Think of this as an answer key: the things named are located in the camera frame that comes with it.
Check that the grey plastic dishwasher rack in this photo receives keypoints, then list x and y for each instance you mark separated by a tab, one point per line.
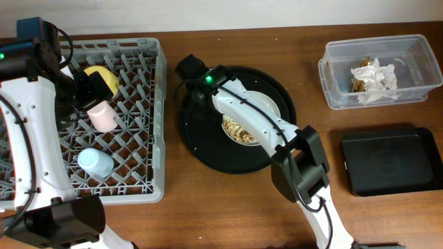
136	144

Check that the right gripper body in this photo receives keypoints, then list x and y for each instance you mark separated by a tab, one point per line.
199	105

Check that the clear plastic bin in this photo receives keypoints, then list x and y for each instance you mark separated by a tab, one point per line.
416	70

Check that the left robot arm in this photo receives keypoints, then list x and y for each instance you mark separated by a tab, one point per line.
38	96

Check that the pink cup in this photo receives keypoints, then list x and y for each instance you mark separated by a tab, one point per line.
103	117

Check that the white napkin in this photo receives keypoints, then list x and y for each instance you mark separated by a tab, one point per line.
379	81

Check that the light blue cup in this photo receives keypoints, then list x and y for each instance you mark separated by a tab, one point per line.
96	162

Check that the grey plate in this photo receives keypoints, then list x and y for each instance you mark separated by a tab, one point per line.
267	102

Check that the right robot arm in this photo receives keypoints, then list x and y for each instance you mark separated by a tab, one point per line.
299	164

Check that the round black tray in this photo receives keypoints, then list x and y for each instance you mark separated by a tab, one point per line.
203	135

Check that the black rectangular bin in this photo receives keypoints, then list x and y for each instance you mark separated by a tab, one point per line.
391	162

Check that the food scraps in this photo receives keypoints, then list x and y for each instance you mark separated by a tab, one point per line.
237	132

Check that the yellow bowl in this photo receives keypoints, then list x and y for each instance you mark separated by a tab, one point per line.
110	79

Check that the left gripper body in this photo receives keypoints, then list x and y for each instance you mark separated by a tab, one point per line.
82	92

